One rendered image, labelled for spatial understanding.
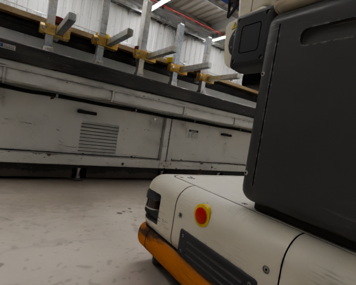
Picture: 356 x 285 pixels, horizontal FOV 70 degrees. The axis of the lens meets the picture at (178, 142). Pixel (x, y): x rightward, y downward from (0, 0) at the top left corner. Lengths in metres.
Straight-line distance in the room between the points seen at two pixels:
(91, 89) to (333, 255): 1.33
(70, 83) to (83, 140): 0.42
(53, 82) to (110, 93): 0.30
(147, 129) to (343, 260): 1.61
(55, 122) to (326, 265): 1.53
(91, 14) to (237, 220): 9.08
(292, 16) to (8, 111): 1.46
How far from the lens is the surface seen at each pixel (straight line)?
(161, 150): 1.95
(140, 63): 1.60
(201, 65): 1.56
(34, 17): 1.65
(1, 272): 0.84
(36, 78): 1.45
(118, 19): 9.67
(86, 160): 1.73
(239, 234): 0.52
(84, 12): 9.33
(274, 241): 0.49
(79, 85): 1.49
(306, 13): 0.56
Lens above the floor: 0.42
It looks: 3 degrees down
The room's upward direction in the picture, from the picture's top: 9 degrees clockwise
